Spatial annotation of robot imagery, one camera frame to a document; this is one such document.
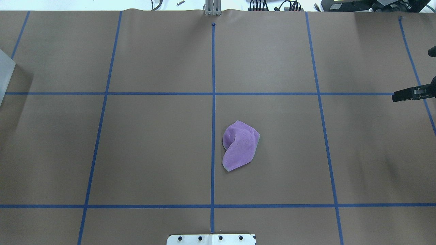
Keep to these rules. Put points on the purple microfiber cloth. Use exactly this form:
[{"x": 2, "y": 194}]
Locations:
[{"x": 240, "y": 142}]

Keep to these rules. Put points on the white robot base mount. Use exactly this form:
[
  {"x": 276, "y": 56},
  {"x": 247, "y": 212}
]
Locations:
[{"x": 211, "y": 239}]

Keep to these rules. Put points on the black power strip with plugs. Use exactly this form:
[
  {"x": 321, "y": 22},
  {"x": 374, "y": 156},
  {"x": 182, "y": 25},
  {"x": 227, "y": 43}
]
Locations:
[{"x": 275, "y": 5}]

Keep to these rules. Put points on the grey metal camera post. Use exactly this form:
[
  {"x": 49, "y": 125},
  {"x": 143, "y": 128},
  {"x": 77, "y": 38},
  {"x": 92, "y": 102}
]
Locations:
[{"x": 212, "y": 8}]

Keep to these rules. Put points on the translucent plastic storage box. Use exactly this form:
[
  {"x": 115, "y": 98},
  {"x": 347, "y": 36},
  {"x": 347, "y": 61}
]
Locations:
[{"x": 7, "y": 66}]

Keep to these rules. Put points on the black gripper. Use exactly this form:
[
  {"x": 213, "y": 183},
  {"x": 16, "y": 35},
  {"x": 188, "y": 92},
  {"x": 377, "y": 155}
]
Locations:
[{"x": 407, "y": 94}]

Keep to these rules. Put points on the black equipment on back table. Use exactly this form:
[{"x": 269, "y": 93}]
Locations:
[{"x": 409, "y": 6}]

